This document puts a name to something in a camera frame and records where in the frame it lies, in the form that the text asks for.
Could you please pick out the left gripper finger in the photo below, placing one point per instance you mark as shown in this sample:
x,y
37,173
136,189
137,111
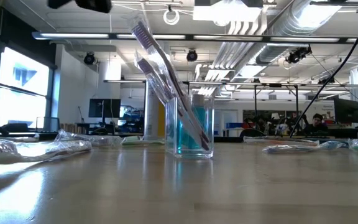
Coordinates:
x,y
95,4
57,3

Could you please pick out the clear acrylic holder box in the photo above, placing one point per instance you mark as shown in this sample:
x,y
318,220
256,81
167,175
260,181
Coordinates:
x,y
170,124

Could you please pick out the blue toothbrush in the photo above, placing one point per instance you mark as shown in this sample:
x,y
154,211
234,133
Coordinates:
x,y
291,148

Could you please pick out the black background robot station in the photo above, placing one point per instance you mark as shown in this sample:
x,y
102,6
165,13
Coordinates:
x,y
259,121

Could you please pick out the black ceiling spotlight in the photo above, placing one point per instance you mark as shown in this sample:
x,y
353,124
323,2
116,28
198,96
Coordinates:
x,y
192,56
89,59

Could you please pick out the black computer monitor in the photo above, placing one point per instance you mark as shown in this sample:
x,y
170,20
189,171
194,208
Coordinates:
x,y
104,108
346,110

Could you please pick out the blue background machine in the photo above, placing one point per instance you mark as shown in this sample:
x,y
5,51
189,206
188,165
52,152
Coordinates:
x,y
132,119

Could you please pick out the wooden shelf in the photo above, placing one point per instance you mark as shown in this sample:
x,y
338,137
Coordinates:
x,y
68,127

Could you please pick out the white yellow wipes canister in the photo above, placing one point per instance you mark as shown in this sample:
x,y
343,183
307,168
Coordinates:
x,y
154,118

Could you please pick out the large white ceiling lamp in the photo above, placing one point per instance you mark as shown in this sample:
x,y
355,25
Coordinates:
x,y
228,14

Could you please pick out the toothbrush in clear wrapper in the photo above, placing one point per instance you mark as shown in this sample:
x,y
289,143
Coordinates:
x,y
26,137

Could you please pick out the blue storage bin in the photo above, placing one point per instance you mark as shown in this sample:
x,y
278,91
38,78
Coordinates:
x,y
235,125

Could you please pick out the black chair back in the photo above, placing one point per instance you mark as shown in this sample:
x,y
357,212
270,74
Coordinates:
x,y
252,133

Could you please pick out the black ceiling track light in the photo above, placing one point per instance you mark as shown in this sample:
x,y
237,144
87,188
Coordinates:
x,y
297,54

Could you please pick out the person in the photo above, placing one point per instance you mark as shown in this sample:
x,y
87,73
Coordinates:
x,y
317,124

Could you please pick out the black aluminium table frame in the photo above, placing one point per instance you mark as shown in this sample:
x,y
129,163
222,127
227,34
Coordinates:
x,y
47,135

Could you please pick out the silver ventilation duct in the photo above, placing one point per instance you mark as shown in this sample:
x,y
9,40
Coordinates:
x,y
291,21

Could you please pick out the black metal gantry frame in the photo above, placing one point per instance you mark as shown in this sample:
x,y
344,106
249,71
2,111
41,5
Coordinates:
x,y
275,85

